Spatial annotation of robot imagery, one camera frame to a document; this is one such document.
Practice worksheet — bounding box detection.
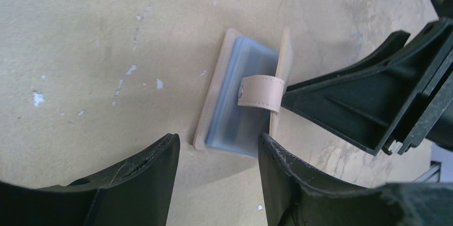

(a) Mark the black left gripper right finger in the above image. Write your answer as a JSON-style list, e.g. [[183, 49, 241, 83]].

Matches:
[[258, 133, 452, 225]]

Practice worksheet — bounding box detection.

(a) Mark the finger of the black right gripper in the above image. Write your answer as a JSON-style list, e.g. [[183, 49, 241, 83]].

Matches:
[[281, 17, 453, 157], [348, 30, 410, 70]]

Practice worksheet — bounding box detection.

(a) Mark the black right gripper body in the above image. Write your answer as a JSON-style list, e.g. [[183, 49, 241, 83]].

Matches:
[[390, 0, 452, 154]]

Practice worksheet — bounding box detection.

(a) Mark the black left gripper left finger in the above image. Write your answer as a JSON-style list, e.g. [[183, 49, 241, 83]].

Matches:
[[1, 134, 180, 225]]

